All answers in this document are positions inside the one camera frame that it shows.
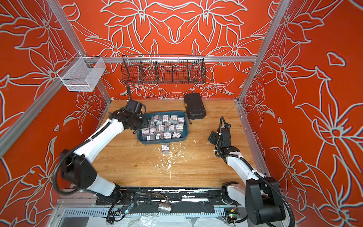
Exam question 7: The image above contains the blue plastic storage tray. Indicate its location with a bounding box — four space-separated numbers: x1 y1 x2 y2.
137 111 189 145

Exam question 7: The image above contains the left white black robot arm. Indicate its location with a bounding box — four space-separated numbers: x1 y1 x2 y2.
52 86 149 205

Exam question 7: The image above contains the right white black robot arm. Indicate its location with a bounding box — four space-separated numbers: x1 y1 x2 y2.
208 117 296 227

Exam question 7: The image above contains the paper clip box front left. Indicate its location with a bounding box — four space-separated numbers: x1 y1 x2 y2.
164 132 172 140

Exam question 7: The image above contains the paper clip box front right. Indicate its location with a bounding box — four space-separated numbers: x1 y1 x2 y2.
172 132 182 139

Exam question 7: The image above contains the black tool case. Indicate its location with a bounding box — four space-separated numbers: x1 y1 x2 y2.
184 93 206 120

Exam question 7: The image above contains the black wire wall basket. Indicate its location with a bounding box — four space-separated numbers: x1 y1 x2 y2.
121 54 207 85

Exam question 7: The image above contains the white wire wall basket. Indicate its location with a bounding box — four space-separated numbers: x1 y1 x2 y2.
56 52 106 92

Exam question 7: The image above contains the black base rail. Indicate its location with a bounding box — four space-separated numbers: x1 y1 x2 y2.
95 187 246 217

